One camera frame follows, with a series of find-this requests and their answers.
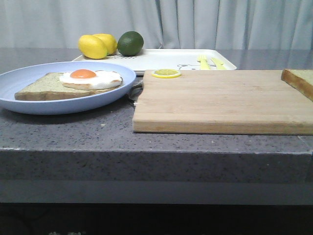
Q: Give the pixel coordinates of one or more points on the green lime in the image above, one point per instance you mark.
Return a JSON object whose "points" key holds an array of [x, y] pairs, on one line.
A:
{"points": [[130, 43]]}

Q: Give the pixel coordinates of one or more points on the front yellow lemon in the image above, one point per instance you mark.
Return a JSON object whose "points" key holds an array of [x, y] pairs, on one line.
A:
{"points": [[92, 47]]}

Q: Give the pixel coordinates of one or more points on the white grey curtain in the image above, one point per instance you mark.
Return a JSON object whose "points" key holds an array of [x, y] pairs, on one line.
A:
{"points": [[211, 24]]}

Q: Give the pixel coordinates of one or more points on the wooden cutting board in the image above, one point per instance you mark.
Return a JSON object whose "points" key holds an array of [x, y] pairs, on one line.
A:
{"points": [[222, 102]]}

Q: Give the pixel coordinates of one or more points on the cream white tray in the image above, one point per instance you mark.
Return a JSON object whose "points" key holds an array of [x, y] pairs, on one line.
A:
{"points": [[179, 59]]}

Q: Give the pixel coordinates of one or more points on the yellow plastic fork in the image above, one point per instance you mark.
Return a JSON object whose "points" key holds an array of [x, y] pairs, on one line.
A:
{"points": [[202, 59]]}

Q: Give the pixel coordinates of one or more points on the rear yellow lemon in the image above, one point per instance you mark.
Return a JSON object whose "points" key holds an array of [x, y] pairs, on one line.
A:
{"points": [[110, 42]]}

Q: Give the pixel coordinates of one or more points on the light blue round plate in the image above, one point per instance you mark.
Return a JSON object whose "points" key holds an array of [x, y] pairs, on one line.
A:
{"points": [[13, 81]]}

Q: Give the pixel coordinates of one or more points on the fried egg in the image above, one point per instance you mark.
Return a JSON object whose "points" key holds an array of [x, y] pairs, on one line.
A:
{"points": [[85, 79]]}

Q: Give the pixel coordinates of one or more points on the yellow plastic knife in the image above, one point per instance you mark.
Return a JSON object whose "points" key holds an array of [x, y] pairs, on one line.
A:
{"points": [[218, 63]]}

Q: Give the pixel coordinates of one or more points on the yellow lemon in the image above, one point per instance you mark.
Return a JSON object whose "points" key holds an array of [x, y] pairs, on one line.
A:
{"points": [[110, 42], [92, 47]]}

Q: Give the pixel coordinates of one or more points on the metal cutting board handle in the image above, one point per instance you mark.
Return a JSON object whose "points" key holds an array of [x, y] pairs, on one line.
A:
{"points": [[135, 91]]}

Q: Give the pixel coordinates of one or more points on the bread slice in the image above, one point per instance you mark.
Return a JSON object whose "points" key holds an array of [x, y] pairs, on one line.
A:
{"points": [[49, 87], [302, 80]]}

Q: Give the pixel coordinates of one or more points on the lemon slice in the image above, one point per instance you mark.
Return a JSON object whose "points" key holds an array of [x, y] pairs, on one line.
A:
{"points": [[166, 73]]}

